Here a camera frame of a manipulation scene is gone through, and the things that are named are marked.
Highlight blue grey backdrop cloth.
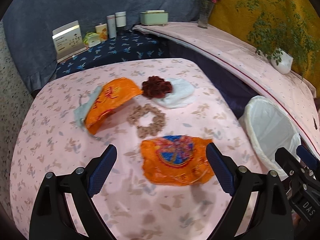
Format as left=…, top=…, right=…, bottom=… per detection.
left=2, top=0, right=199, bottom=92

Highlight pink floral tablecloth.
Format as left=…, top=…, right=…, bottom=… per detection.
left=10, top=59, right=267, bottom=239

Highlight grey drawstring pouch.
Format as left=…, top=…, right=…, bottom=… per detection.
left=73, top=86, right=103, bottom=131

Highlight yellow backdrop cloth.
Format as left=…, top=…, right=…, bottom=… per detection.
left=208, top=0, right=319, bottom=89

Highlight glass vase pink flowers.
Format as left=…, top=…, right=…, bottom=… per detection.
left=198, top=0, right=221, bottom=29

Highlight beige scrunchie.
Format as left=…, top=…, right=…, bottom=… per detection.
left=127, top=103, right=166, bottom=139

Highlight white tissue paper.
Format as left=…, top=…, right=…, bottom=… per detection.
left=151, top=78, right=196, bottom=108

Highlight green plant white pot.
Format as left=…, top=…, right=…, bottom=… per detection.
left=235, top=0, right=319, bottom=77

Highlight white lined trash bin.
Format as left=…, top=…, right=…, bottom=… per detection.
left=239, top=96, right=301, bottom=180

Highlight tall white bottle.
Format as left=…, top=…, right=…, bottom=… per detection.
left=107, top=15, right=117, bottom=38

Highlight white product box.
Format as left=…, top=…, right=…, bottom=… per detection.
left=52, top=21, right=86, bottom=63

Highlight orange plastic snack bag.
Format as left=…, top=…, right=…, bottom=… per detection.
left=85, top=77, right=142, bottom=135

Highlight pink sofa cover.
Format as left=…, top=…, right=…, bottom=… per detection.
left=134, top=22, right=319, bottom=157

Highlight right hand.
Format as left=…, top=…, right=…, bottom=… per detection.
left=292, top=212, right=301, bottom=228

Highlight navy floral cloth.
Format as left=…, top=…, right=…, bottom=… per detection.
left=55, top=31, right=169, bottom=79

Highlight yellow small box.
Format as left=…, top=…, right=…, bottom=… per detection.
left=95, top=23, right=108, bottom=42

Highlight mint green tissue box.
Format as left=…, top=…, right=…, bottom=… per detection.
left=140, top=10, right=169, bottom=26

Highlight orange blue dragonfly bag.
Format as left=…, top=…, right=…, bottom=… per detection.
left=140, top=135, right=214, bottom=186

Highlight dark red scrunchie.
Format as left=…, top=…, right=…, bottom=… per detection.
left=142, top=76, right=172, bottom=99

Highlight green yellow small packet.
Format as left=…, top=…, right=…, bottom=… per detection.
left=83, top=32, right=100, bottom=48

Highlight white jar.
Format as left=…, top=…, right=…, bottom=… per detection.
left=115, top=11, right=126, bottom=28

